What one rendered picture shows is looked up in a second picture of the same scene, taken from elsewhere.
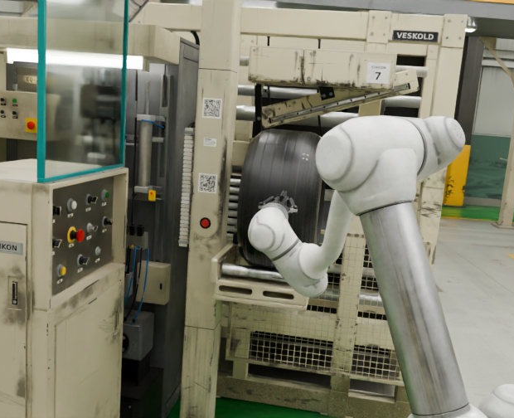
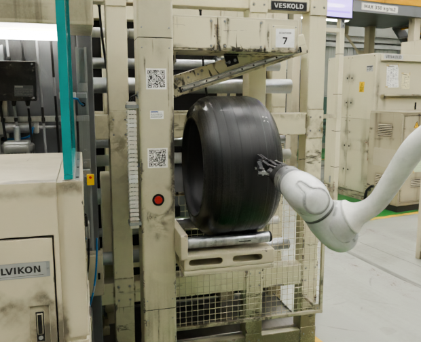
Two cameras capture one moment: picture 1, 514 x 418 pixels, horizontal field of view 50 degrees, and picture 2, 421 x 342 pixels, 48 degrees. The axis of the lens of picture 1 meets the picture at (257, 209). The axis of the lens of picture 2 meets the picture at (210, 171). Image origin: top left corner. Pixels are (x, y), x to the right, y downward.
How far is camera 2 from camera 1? 0.87 m
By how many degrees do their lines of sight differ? 24
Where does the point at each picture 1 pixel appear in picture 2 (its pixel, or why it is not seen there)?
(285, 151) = (245, 115)
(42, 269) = (78, 288)
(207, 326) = (169, 305)
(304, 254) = (348, 210)
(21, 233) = (45, 248)
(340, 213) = (412, 164)
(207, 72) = (148, 41)
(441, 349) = not seen: outside the picture
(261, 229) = (317, 193)
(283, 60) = (199, 28)
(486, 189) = not seen: hidden behind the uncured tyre
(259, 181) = (231, 148)
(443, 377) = not seen: outside the picture
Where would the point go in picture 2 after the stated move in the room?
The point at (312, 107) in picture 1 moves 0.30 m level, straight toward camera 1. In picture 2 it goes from (220, 74) to (246, 70)
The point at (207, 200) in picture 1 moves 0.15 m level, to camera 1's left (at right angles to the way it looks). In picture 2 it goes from (159, 176) to (119, 178)
